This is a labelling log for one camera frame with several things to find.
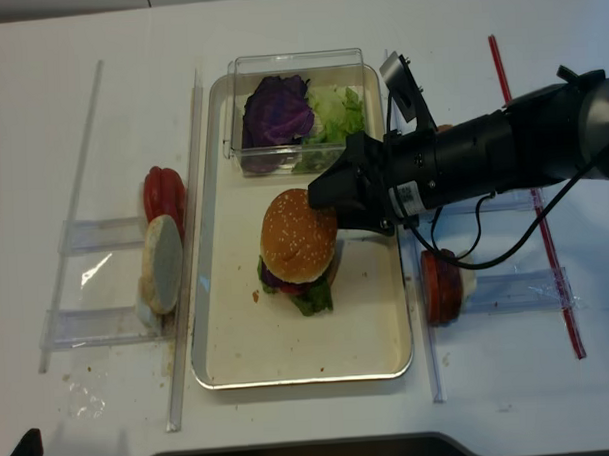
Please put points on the stack of meat patties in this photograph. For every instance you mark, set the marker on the stack of meat patties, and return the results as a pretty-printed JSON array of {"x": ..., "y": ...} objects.
[{"x": 443, "y": 289}]

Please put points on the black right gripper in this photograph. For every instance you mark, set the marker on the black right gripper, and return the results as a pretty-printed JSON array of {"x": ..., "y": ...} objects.
[{"x": 377, "y": 186}]

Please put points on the clear rail left of tray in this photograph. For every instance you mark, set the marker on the clear rail left of tray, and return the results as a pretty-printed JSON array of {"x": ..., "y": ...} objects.
[{"x": 179, "y": 362}]

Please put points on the purple cabbage in container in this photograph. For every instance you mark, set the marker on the purple cabbage in container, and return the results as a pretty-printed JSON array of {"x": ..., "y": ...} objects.
[{"x": 277, "y": 114}]

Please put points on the clear track left upper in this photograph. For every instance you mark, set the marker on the clear track left upper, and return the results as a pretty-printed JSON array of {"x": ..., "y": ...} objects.
[{"x": 85, "y": 237}]

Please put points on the bottom bun on tray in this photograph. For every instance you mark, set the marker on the bottom bun on tray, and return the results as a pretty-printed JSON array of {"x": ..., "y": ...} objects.
[{"x": 331, "y": 271}]

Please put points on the clear track left lower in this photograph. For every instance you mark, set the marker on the clear track left lower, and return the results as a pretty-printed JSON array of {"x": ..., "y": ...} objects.
[{"x": 72, "y": 329}]

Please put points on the clear far left rail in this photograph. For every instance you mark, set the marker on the clear far left rail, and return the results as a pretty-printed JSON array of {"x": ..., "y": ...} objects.
[{"x": 69, "y": 216}]

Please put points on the pale bun halves left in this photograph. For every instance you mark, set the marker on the pale bun halves left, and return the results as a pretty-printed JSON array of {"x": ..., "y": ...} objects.
[{"x": 162, "y": 262}]

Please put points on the green lettuce in container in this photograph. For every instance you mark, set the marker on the green lettuce in container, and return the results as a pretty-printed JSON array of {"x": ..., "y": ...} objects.
[{"x": 339, "y": 112}]

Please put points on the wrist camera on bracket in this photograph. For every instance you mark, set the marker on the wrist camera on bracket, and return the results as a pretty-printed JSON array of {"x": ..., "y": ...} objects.
[{"x": 405, "y": 92}]

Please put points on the clear track right lower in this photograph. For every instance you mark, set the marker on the clear track right lower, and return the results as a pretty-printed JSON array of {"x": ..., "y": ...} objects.
[{"x": 513, "y": 293}]

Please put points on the clear rail of tray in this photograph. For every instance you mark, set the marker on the clear rail of tray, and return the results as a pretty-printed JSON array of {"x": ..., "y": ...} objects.
[
  {"x": 429, "y": 346},
  {"x": 179, "y": 362}
]

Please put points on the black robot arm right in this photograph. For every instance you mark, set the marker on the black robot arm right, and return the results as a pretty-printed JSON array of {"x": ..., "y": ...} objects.
[{"x": 539, "y": 139}]

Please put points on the clear plastic container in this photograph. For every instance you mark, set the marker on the clear plastic container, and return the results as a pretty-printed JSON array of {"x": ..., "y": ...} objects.
[{"x": 320, "y": 68}]

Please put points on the tomato slice on burger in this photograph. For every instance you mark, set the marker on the tomato slice on burger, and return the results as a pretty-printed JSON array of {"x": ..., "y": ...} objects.
[{"x": 294, "y": 288}]

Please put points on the sesame top bun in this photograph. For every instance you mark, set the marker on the sesame top bun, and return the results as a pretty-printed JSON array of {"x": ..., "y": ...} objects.
[{"x": 297, "y": 242}]

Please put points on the red plastic rail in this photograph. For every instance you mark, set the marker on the red plastic rail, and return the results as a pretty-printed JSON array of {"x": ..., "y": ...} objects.
[{"x": 562, "y": 284}]

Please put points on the green lettuce leaf on burger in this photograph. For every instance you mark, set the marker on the green lettuce leaf on burger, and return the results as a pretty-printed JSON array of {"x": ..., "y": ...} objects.
[{"x": 317, "y": 299}]

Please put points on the white pusher block left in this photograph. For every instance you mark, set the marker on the white pusher block left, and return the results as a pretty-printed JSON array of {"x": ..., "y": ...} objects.
[{"x": 147, "y": 317}]

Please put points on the metal baking tray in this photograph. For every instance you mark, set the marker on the metal baking tray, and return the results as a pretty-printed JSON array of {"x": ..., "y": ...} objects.
[{"x": 238, "y": 343}]

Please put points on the clear rail right of tray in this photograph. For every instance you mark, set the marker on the clear rail right of tray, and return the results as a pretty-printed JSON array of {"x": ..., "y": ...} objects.
[{"x": 429, "y": 346}]

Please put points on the stack of tomato slices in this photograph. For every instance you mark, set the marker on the stack of tomato slices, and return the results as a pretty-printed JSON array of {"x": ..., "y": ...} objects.
[{"x": 165, "y": 194}]

